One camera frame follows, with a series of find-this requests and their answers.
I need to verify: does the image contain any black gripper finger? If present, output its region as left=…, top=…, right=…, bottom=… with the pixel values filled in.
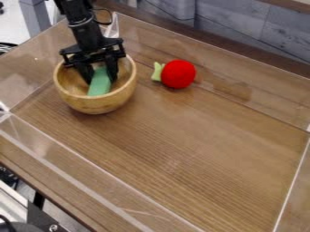
left=74, top=63, right=94, bottom=84
left=105, top=55, right=118, bottom=82

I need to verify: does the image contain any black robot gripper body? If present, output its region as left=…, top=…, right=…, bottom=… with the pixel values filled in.
left=58, top=38, right=125, bottom=68

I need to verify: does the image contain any green rectangular block stick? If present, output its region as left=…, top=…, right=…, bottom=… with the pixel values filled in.
left=86, top=66, right=110, bottom=96

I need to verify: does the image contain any light wooden bowl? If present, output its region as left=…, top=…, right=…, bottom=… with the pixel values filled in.
left=53, top=55, right=137, bottom=114

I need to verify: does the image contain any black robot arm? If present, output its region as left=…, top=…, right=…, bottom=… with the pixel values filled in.
left=53, top=0, right=125, bottom=84

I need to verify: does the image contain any red felt tomato toy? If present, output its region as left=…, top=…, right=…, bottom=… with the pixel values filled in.
left=150, top=60, right=196, bottom=89

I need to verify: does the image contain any black table leg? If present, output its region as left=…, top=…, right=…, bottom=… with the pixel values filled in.
left=31, top=192, right=45, bottom=209

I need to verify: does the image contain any grey post at back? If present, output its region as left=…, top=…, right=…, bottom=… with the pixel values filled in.
left=18, top=0, right=51, bottom=37

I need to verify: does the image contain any clear acrylic tray enclosure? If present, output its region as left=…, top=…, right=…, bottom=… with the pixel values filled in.
left=0, top=16, right=310, bottom=232

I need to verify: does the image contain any black bracket with bolt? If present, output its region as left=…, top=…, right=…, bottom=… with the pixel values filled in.
left=26, top=202, right=70, bottom=232

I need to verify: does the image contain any black cable lower left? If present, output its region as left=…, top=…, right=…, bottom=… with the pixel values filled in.
left=0, top=213, right=21, bottom=232

